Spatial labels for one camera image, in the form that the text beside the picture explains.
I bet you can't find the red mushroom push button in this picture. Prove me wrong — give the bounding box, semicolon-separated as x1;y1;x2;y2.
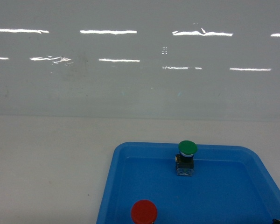
131;199;158;224

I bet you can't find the green mushroom push button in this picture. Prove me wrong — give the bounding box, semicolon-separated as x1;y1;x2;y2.
175;140;198;176

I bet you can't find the blue plastic tray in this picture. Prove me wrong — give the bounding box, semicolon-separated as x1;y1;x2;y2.
97;142;280;224

